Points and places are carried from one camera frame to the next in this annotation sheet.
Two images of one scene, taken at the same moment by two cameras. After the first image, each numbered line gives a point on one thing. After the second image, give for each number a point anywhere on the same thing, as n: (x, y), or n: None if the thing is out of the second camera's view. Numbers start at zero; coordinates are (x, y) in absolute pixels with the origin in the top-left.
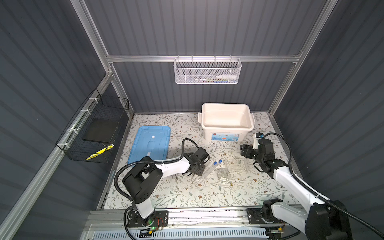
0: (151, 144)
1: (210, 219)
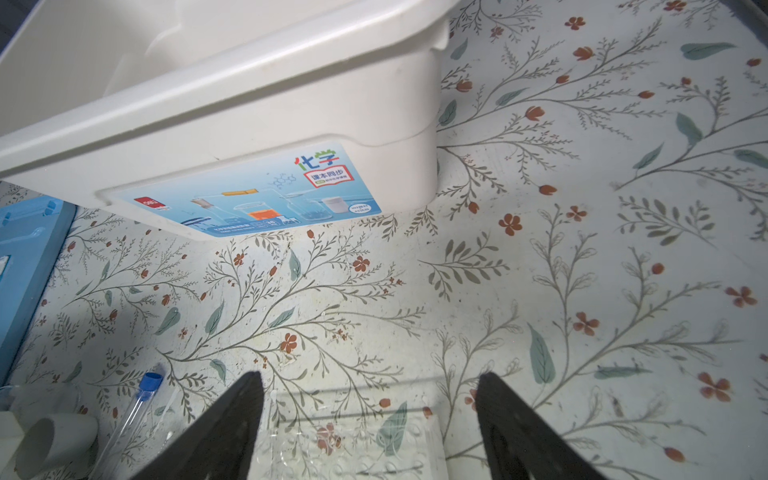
0: (33, 234)
1: None
